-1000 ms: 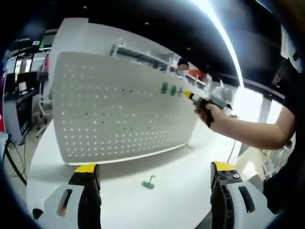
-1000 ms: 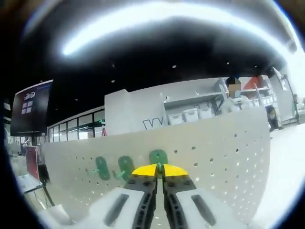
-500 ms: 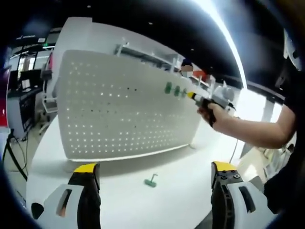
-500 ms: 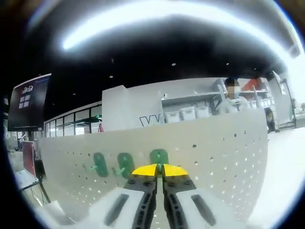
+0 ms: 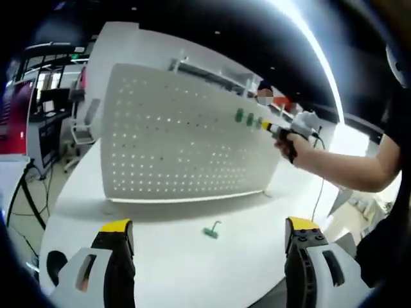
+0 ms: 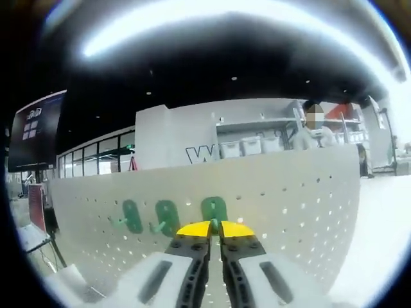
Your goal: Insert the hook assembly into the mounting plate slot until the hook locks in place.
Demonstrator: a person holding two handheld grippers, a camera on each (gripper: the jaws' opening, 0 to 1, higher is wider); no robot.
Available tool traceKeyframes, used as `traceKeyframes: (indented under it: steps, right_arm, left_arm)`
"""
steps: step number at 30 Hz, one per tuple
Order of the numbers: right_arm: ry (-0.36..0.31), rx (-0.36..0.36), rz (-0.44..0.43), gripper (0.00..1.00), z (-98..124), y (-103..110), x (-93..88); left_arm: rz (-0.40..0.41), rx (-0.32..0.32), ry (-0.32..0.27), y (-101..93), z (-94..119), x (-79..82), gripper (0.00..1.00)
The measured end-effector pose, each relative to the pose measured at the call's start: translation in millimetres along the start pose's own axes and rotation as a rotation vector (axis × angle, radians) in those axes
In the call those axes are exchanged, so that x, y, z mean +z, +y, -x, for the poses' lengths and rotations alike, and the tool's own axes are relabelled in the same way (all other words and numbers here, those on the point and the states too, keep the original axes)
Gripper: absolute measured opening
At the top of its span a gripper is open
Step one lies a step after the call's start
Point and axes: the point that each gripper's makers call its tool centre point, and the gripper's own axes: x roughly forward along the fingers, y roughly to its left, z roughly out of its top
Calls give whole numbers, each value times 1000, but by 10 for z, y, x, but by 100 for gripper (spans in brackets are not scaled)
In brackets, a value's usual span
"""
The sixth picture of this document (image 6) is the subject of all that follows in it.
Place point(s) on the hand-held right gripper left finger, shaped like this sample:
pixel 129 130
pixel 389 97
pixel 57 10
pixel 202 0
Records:
pixel 180 279

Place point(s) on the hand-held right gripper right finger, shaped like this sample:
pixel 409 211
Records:
pixel 250 279

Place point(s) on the green hook assembly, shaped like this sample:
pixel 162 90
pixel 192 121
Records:
pixel 133 216
pixel 167 218
pixel 212 207

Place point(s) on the white perforated mounting plate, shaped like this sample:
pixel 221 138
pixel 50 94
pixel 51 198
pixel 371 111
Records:
pixel 273 179

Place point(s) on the red tripod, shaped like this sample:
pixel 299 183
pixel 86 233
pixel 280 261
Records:
pixel 133 164

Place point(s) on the black laptop stand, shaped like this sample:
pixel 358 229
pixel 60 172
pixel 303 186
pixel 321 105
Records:
pixel 58 251

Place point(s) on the white storage bin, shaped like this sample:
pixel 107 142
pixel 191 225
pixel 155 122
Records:
pixel 270 144
pixel 230 149
pixel 251 146

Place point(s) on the white shelf rack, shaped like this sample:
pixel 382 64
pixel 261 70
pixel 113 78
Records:
pixel 257 131

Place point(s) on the white laptop with red screen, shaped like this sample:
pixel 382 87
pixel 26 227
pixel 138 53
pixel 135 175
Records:
pixel 35 208

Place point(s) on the large dark wall screen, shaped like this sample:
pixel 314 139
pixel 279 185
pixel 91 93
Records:
pixel 37 131

